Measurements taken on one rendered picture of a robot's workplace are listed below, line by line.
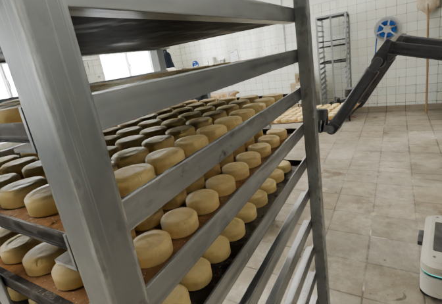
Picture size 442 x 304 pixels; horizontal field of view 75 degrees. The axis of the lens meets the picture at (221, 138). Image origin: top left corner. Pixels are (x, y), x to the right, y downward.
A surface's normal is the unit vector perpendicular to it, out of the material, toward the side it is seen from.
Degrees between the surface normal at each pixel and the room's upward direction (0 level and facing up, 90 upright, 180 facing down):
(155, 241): 0
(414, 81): 90
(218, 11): 90
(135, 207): 90
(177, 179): 90
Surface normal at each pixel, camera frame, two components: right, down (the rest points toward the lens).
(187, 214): -0.15, -0.95
